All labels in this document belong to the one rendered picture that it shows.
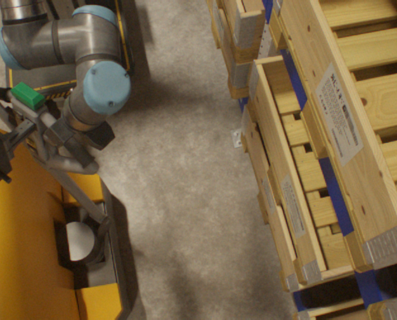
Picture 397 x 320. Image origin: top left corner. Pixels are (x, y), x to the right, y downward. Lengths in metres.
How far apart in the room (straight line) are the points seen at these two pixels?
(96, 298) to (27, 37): 1.37
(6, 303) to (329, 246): 1.13
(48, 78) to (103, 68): 1.65
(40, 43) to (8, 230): 0.90
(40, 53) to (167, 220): 1.63
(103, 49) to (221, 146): 1.72
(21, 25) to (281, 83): 1.18
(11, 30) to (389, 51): 0.97
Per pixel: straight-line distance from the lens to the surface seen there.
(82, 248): 1.98
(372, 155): 0.95
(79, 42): 0.89
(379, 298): 1.25
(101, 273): 2.10
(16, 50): 0.92
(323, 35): 1.06
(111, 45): 0.88
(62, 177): 1.45
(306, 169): 1.71
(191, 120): 2.58
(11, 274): 1.63
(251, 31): 1.85
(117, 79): 0.84
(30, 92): 1.12
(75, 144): 1.12
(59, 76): 2.47
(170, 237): 2.37
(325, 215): 1.67
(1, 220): 1.66
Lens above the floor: 2.33
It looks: 70 degrees down
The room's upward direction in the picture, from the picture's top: 1 degrees counter-clockwise
